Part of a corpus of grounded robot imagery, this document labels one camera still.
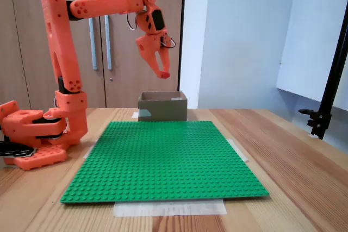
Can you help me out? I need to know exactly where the metal cabinet handle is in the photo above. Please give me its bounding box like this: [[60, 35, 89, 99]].
[[89, 17, 98, 71], [104, 14, 113, 71]]

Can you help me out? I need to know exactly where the green lego baseplate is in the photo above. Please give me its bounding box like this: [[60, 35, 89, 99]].
[[59, 120, 270, 205]]

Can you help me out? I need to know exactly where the wide masking tape strip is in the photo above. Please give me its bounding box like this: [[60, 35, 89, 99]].
[[113, 199, 228, 218]]

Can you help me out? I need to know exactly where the brown wooden cabinet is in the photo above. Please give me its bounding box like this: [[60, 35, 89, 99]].
[[0, 0, 187, 109]]

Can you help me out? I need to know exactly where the white wall panel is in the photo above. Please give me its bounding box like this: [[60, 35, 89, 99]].
[[276, 0, 348, 112]]

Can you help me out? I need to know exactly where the black white servo cable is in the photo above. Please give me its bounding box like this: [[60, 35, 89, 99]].
[[126, 10, 176, 50]]

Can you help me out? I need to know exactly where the black camera stand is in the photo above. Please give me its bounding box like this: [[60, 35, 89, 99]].
[[298, 11, 348, 141]]

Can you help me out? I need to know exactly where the brown cardboard box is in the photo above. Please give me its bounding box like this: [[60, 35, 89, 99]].
[[138, 91, 188, 122]]

